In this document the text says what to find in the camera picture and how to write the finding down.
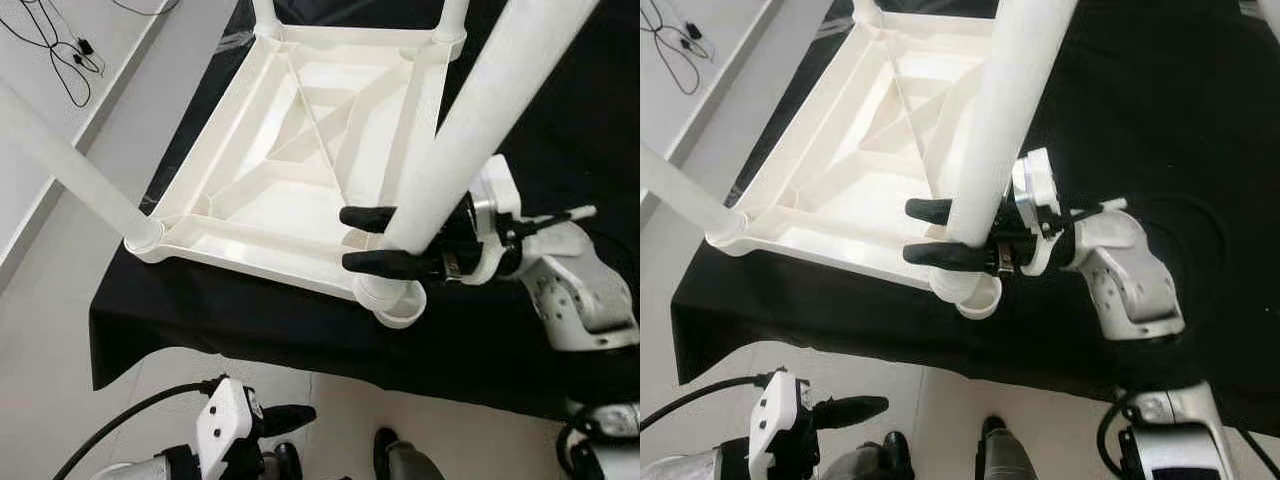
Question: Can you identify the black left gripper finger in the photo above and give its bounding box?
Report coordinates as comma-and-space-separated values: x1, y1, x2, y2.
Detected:
260, 404, 319, 439
811, 395, 892, 430

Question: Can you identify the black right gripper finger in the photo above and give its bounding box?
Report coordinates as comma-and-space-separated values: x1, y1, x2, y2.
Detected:
904, 197, 957, 227
342, 249, 451, 282
339, 205, 403, 234
903, 240, 1002, 274

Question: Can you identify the white plastic table top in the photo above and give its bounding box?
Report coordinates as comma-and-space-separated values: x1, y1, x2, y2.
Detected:
705, 15, 1006, 321
125, 22, 471, 331

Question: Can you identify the black left robot foot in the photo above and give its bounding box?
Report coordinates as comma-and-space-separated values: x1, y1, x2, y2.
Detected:
825, 432, 916, 480
268, 440, 302, 480

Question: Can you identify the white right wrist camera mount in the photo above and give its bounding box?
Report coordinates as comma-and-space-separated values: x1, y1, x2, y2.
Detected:
468, 155, 526, 286
1010, 148, 1061, 276

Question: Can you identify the looped black wall cable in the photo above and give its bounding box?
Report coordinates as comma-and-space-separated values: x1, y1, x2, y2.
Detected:
640, 0, 713, 96
0, 0, 106, 109

